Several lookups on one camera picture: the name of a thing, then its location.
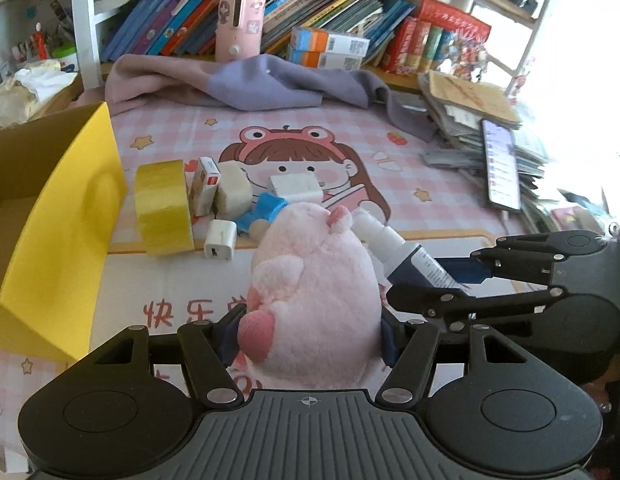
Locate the white blue spray bottle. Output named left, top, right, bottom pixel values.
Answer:
left=351, top=208, right=462, bottom=289

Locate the pink plush pig toy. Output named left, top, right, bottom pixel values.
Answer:
left=237, top=203, right=383, bottom=389

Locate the white eraser block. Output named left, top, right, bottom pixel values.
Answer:
left=213, top=160, right=252, bottom=220

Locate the yellow tape roll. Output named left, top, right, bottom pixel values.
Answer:
left=134, top=159, right=195, bottom=256

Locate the white red small box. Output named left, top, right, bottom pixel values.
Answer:
left=189, top=156, right=221, bottom=217

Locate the smartphone with lit screen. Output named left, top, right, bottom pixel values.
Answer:
left=481, top=119, right=521, bottom=211

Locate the white square power plug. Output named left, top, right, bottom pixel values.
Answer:
left=203, top=219, right=237, bottom=260

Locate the stack of papers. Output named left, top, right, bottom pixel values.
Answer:
left=417, top=74, right=558, bottom=233

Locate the pink cartoon table mat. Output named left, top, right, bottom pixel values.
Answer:
left=0, top=94, right=546, bottom=461

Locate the white charger adapter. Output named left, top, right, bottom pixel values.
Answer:
left=269, top=172, right=324, bottom=204

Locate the yellow cardboard box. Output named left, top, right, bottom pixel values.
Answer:
left=0, top=103, right=127, bottom=362

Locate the red book set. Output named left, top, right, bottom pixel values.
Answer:
left=379, top=0, right=492, bottom=78

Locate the purple pink cloth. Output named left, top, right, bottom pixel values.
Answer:
left=103, top=54, right=436, bottom=142

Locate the lower orange blue box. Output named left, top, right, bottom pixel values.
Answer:
left=286, top=47, right=362, bottom=72

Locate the orange blue box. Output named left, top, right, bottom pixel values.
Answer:
left=286, top=47, right=362, bottom=72
left=290, top=27, right=369, bottom=58

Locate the upper orange blue box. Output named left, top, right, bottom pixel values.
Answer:
left=290, top=27, right=369, bottom=58

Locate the crumpled white paper bag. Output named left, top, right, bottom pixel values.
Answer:
left=0, top=60, right=78, bottom=128

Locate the row of leaning books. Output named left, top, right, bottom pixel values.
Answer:
left=101, top=0, right=415, bottom=70

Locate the pink cartoon pencil holder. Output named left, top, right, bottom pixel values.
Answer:
left=214, top=0, right=267, bottom=63

